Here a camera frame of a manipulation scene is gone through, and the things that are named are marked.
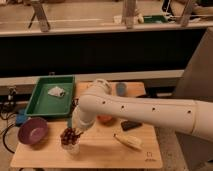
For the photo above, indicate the crumpled white cloth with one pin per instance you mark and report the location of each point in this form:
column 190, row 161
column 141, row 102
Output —
column 56, row 92

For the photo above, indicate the green sponge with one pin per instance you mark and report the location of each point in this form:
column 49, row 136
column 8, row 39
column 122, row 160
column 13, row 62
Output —
column 69, row 122

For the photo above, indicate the green plastic tray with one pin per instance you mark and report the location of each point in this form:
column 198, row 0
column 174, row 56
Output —
column 42, row 104

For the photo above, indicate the orange bowl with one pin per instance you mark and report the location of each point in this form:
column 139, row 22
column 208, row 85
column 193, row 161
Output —
column 104, row 119

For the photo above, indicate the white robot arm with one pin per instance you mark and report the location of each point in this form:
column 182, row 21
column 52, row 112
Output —
column 193, row 117

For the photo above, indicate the white paper cup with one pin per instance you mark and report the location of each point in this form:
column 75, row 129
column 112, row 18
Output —
column 72, row 149

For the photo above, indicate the yellow banana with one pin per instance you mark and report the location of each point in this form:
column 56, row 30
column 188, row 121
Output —
column 128, row 140

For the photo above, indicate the purple plastic bowl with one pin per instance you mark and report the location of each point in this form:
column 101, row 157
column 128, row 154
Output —
column 33, row 131

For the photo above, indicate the green bin in background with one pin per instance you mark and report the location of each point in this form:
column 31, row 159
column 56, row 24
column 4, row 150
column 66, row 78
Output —
column 155, row 19

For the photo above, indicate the dark red grape bunch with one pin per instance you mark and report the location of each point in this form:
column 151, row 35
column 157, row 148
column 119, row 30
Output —
column 69, row 136

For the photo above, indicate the black rectangular block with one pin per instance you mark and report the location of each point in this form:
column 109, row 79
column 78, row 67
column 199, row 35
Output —
column 128, row 125

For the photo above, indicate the blue box beside table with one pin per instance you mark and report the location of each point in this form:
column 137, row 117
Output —
column 20, row 117

